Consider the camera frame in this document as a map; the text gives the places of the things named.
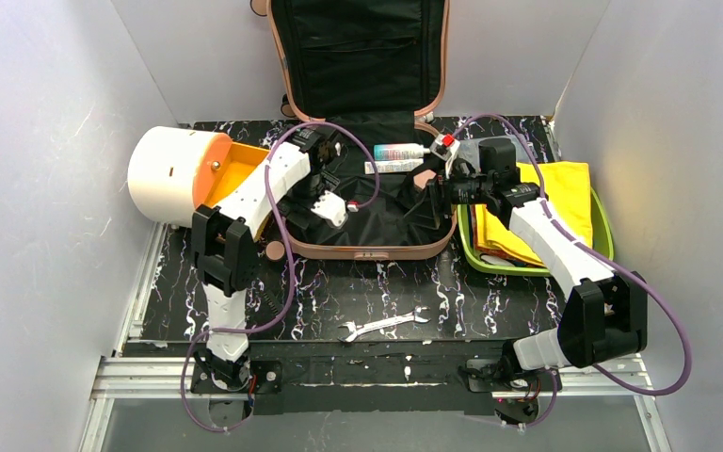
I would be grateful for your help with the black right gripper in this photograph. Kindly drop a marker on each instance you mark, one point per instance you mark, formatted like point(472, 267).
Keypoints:
point(439, 189)

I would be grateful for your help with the aluminium frame rail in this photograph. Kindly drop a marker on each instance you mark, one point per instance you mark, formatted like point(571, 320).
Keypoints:
point(156, 373)

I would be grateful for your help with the black spring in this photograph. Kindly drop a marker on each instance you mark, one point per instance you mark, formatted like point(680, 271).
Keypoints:
point(272, 304)

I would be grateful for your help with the teal pink tube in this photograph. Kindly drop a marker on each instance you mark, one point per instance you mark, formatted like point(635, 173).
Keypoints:
point(399, 151)

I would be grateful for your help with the yellow snack packet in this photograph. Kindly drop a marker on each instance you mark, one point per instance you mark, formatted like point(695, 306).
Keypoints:
point(568, 189)

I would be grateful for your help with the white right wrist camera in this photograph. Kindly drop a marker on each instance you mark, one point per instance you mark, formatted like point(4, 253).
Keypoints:
point(445, 147)

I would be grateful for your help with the silver open-end wrench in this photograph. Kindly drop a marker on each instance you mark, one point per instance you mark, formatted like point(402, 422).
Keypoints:
point(354, 331)

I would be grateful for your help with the clear plastic screw box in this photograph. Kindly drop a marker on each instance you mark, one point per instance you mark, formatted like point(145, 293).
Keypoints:
point(468, 149)

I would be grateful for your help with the cream cylindrical drum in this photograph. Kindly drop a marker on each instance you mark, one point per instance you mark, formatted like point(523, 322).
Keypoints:
point(179, 176)

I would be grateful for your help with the green plastic tray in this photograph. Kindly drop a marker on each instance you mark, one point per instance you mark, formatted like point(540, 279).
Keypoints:
point(602, 242)

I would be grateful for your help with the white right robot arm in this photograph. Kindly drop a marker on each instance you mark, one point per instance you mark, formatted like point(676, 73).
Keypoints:
point(605, 316)

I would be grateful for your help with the white printed garment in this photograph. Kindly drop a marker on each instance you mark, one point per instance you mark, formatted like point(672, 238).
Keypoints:
point(500, 260)

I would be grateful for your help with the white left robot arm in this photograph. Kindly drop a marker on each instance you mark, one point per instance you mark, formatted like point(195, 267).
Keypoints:
point(227, 268)

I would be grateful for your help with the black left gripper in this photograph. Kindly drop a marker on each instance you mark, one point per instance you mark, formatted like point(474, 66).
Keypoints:
point(314, 185)

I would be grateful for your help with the pink hard-shell suitcase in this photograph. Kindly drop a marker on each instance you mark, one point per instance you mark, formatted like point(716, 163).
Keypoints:
point(370, 68)

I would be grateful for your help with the white toothpaste tube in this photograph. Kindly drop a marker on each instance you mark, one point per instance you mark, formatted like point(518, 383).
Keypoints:
point(392, 166)

